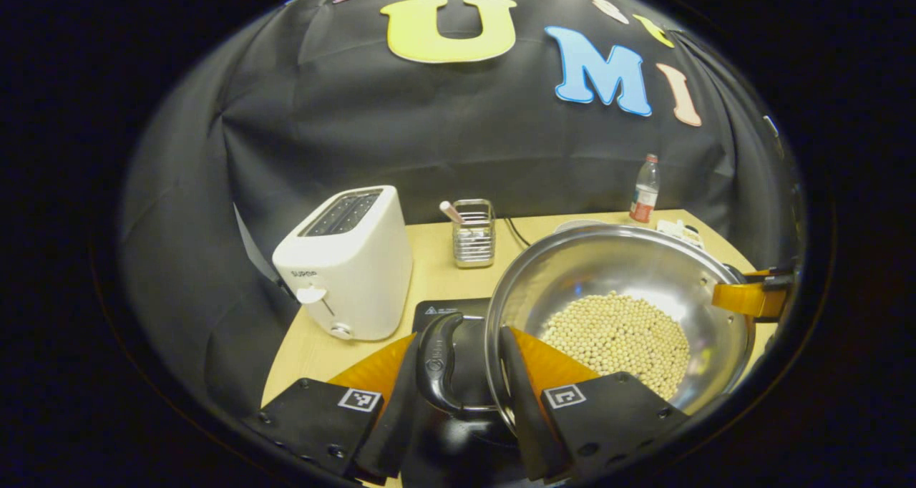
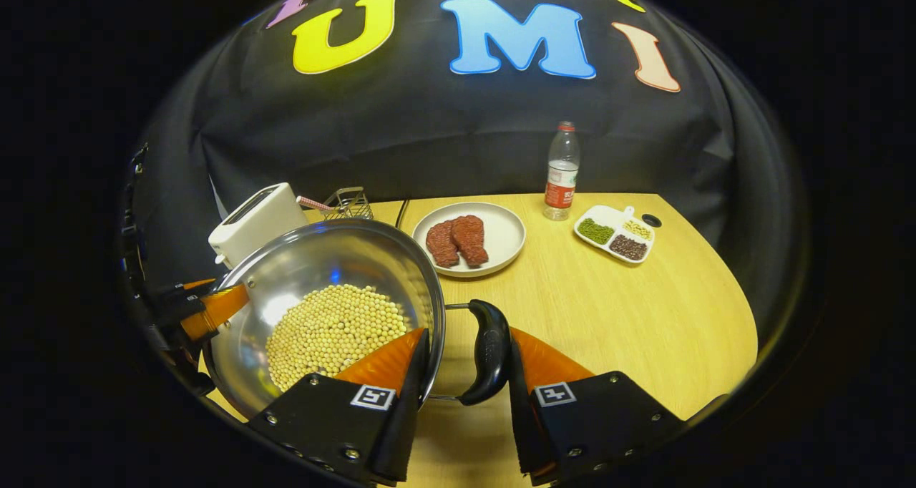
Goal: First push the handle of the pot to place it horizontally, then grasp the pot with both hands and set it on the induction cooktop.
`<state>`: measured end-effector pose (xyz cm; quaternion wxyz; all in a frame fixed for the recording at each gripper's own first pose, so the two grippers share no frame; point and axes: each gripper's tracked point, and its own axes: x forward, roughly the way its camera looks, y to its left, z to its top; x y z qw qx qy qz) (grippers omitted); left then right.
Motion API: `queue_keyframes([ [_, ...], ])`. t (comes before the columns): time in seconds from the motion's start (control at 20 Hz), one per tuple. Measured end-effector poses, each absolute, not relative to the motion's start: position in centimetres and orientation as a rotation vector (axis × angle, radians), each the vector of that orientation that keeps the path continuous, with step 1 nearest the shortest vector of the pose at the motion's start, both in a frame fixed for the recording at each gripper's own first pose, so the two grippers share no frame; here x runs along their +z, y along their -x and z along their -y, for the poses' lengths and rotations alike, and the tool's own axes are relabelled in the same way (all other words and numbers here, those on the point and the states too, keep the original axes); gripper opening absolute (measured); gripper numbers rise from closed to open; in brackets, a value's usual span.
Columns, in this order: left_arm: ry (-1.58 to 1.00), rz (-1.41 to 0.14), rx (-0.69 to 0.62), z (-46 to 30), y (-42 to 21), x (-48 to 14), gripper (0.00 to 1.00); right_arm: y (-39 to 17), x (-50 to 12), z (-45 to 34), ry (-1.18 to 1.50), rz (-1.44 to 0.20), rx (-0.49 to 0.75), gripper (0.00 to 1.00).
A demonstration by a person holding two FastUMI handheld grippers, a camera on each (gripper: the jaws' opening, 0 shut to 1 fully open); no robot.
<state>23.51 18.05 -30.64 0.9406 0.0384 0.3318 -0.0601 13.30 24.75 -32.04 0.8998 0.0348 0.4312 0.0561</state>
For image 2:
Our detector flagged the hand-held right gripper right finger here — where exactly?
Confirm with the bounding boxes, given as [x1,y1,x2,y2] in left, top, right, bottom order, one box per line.
[507,326,685,486]

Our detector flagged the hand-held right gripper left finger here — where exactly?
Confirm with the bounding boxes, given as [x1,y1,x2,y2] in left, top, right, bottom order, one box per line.
[247,327,433,486]

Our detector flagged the steel pot with black handle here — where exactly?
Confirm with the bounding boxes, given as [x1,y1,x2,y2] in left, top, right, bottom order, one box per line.
[203,218,513,419]

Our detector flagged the white toaster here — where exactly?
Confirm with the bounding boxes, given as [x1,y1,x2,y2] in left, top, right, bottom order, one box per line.
[208,182,309,270]

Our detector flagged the pile of soybeans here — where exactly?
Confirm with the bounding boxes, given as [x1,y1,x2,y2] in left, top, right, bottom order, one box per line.
[266,284,414,393]

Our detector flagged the red raw meat slice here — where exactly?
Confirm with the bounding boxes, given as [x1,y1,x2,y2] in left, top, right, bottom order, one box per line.
[426,220,461,269]
[451,215,490,268]

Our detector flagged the white round plate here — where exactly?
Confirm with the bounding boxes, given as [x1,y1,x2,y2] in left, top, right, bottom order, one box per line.
[412,202,527,280]

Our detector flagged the heap of green beans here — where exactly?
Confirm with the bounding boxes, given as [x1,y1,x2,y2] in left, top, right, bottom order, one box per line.
[578,218,615,245]

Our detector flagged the heap of dark red beans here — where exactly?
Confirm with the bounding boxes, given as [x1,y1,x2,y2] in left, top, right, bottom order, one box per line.
[610,234,648,261]

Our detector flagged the white divided dish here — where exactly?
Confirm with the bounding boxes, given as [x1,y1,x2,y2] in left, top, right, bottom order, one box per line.
[572,205,656,265]

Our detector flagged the clear plastic water bottle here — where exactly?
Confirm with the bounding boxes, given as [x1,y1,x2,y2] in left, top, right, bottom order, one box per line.
[542,121,581,222]

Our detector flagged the black backdrop cloth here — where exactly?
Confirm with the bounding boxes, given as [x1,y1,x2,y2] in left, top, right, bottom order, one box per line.
[125,0,806,346]

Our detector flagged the small wire basket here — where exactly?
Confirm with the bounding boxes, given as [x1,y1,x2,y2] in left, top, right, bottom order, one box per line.
[322,186,375,223]

